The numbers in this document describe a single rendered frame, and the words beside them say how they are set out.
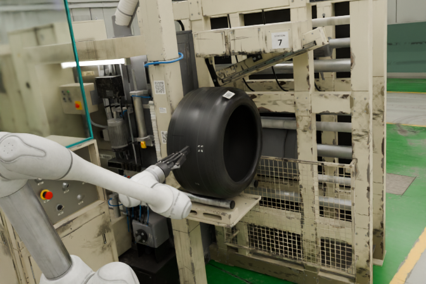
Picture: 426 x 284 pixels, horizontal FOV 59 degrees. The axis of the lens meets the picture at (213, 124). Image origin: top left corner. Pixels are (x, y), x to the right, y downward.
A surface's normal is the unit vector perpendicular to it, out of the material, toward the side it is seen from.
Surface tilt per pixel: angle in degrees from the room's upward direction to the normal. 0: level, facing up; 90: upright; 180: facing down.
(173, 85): 90
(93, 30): 90
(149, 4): 90
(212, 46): 90
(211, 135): 71
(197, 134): 64
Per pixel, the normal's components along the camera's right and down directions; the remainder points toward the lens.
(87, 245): 0.84, 0.04
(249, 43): -0.53, 0.26
